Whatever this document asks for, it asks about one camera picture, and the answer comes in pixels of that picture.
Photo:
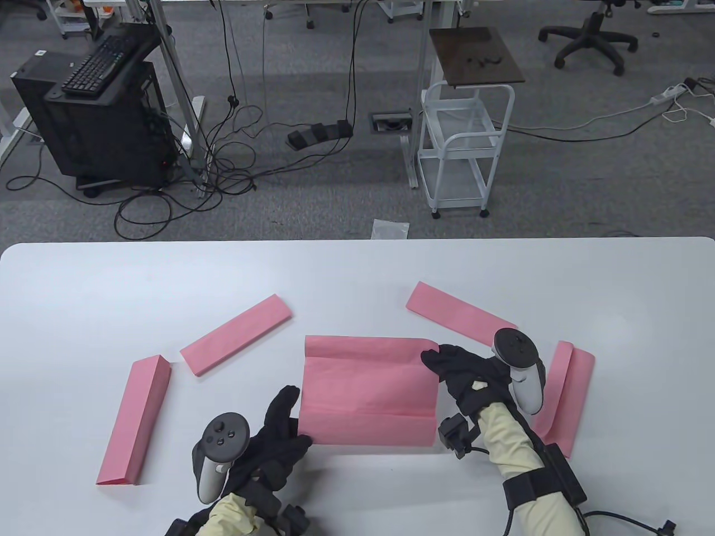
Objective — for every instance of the clear plastic bag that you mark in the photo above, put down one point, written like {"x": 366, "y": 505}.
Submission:
{"x": 391, "y": 230}

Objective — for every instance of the black office chair base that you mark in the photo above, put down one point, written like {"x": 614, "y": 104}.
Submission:
{"x": 589, "y": 36}

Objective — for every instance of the person's left hand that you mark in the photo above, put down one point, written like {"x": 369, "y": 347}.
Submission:
{"x": 273, "y": 452}

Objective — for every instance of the person's left forearm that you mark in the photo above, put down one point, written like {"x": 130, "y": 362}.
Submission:
{"x": 229, "y": 519}

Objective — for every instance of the pink paper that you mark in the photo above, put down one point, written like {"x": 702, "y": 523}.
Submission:
{"x": 234, "y": 335}
{"x": 134, "y": 419}
{"x": 363, "y": 391}
{"x": 575, "y": 391}
{"x": 447, "y": 310}

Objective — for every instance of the black chair caster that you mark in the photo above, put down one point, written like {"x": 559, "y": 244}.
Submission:
{"x": 33, "y": 8}

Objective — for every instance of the white trolley base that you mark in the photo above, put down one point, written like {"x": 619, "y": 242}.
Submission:
{"x": 399, "y": 8}

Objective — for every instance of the grey desk leg frame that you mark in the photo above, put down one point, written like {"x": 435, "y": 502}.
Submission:
{"x": 173, "y": 72}

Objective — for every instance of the black power adapter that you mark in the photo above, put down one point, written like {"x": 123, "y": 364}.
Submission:
{"x": 691, "y": 84}

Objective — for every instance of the white power strip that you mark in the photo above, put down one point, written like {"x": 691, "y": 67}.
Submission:
{"x": 667, "y": 95}

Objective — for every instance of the black computer tower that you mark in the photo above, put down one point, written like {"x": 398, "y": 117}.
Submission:
{"x": 100, "y": 139}

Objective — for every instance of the white desk foot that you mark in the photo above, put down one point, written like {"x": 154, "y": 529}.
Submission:
{"x": 681, "y": 6}
{"x": 11, "y": 139}

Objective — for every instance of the black and white controller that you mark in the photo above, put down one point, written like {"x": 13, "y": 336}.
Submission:
{"x": 223, "y": 435}
{"x": 514, "y": 343}

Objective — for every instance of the white shelf cart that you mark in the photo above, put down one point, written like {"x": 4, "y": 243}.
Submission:
{"x": 67, "y": 22}

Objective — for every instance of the metal floor socket box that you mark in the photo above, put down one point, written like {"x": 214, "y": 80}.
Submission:
{"x": 391, "y": 123}

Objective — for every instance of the black keyboard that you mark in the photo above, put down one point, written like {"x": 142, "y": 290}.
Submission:
{"x": 95, "y": 67}

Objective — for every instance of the black foot pedal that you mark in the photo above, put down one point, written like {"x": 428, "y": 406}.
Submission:
{"x": 318, "y": 134}

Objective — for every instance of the brown wooden board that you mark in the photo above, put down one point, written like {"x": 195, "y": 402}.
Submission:
{"x": 458, "y": 72}

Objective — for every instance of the person's right forearm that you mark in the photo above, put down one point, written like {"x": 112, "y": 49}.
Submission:
{"x": 505, "y": 441}

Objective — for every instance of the white utility trolley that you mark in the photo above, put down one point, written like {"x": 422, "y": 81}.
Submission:
{"x": 452, "y": 178}

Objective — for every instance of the person's right hand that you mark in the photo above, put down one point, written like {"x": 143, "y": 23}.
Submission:
{"x": 463, "y": 374}

